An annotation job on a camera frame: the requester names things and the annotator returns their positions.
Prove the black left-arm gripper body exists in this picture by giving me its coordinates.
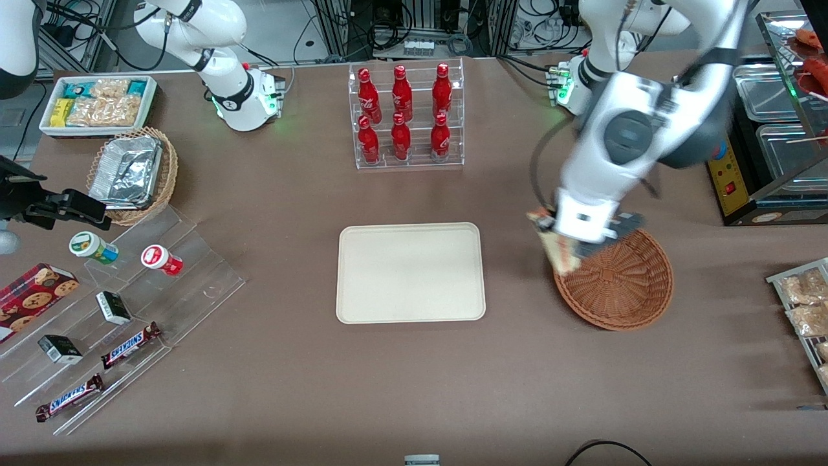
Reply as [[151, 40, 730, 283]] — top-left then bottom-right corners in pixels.
[[579, 212, 646, 261]]

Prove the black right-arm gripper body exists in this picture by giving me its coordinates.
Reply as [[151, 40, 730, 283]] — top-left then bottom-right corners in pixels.
[[0, 155, 65, 230]]

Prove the triangle sandwich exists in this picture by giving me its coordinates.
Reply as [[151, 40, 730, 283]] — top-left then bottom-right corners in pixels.
[[527, 208, 583, 278]]

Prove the aluminium foil tray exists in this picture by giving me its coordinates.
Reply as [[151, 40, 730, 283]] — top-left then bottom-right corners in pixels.
[[89, 135, 164, 210]]

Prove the large brown wicker basket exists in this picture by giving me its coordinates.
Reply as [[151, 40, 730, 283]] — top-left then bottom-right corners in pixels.
[[553, 227, 675, 332]]

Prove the small brown wicker basket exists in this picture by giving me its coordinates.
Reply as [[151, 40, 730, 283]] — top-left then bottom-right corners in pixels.
[[85, 126, 179, 227]]

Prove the cream plastic tray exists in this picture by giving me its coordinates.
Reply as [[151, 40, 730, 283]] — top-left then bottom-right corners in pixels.
[[335, 222, 487, 324]]

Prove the tray of packaged snacks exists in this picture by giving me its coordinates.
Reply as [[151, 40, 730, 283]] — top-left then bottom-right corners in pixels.
[[765, 258, 828, 397]]

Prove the green lidded cup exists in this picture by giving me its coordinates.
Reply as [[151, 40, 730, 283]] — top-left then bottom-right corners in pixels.
[[69, 231, 120, 265]]

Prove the white plastic snack bin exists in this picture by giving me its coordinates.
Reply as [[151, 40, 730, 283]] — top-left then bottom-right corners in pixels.
[[39, 74, 159, 140]]

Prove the red lidded cup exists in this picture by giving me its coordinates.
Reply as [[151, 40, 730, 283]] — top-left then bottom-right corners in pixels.
[[140, 244, 184, 278]]

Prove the small black carton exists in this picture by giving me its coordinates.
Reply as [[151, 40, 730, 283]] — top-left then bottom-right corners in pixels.
[[37, 334, 84, 365], [95, 291, 133, 326]]

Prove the red cookie box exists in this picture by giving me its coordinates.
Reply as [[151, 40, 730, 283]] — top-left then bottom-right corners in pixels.
[[0, 262, 80, 345]]

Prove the black food warmer cabinet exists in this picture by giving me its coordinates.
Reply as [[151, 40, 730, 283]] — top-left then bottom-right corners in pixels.
[[705, 10, 828, 227]]

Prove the red cola bottle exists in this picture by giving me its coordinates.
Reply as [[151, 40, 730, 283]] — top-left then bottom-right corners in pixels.
[[432, 63, 453, 118], [357, 67, 382, 124], [391, 65, 413, 122], [391, 112, 412, 161], [358, 115, 380, 164], [430, 112, 452, 161]]

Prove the clear acrylic bottle rack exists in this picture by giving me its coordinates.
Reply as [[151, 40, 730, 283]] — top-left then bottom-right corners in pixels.
[[348, 57, 465, 171]]

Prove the clear acrylic step display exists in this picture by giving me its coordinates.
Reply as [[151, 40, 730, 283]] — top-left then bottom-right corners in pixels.
[[0, 204, 248, 436]]

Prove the Snickers chocolate bar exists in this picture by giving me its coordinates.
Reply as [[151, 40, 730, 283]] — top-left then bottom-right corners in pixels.
[[35, 373, 105, 423], [100, 321, 163, 370]]

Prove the steel food pan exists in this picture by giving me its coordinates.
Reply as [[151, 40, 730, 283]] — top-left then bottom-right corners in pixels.
[[733, 63, 803, 124], [756, 123, 828, 188]]

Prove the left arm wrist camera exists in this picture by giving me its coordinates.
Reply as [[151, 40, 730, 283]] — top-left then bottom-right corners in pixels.
[[555, 191, 620, 245]]

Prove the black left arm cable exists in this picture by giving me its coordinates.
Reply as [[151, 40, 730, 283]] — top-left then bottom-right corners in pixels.
[[529, 116, 586, 211]]

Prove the black table-edge cable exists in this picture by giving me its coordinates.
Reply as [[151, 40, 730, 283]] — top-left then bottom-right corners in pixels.
[[564, 439, 654, 466]]

